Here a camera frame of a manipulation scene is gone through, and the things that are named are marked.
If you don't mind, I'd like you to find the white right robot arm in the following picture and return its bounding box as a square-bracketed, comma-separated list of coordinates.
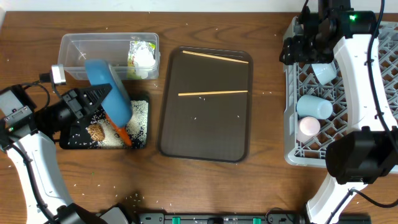
[266, 1, 397, 223]

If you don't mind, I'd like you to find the yellow foil snack wrapper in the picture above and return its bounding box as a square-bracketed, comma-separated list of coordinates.
[127, 40, 155, 80]

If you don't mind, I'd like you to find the orange carrot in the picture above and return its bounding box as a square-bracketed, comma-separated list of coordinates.
[105, 114, 132, 147]

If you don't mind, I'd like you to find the white napkin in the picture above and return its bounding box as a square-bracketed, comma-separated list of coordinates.
[132, 45, 155, 80]

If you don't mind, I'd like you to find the grey dishwasher rack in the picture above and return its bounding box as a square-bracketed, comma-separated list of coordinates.
[283, 21, 397, 169]

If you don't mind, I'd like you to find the black waste tray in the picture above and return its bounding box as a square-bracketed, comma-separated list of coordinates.
[58, 93, 150, 151]

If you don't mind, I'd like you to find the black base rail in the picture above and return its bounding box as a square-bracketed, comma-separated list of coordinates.
[136, 207, 373, 224]

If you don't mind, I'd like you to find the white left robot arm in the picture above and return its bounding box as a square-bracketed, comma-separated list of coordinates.
[1, 83, 133, 224]

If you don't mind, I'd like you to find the wooden chopstick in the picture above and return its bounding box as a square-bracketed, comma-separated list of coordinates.
[178, 90, 248, 96]
[182, 50, 249, 64]

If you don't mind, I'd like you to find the dark blue plate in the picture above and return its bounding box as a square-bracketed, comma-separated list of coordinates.
[85, 59, 133, 128]

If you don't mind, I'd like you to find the clear plastic bin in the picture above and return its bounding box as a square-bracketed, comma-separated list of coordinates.
[58, 32, 160, 80]

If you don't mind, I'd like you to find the brown serving tray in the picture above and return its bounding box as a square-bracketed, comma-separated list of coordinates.
[157, 47, 253, 163]

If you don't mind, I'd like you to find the pink cup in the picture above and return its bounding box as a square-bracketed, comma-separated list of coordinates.
[297, 116, 320, 142]

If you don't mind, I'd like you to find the light blue small bowl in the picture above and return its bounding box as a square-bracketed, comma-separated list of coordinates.
[312, 62, 337, 85]

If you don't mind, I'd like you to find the brown cookie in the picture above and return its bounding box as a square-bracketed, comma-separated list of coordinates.
[87, 124, 105, 141]

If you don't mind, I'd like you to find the light blue cup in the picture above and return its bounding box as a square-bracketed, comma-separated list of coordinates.
[296, 95, 333, 119]

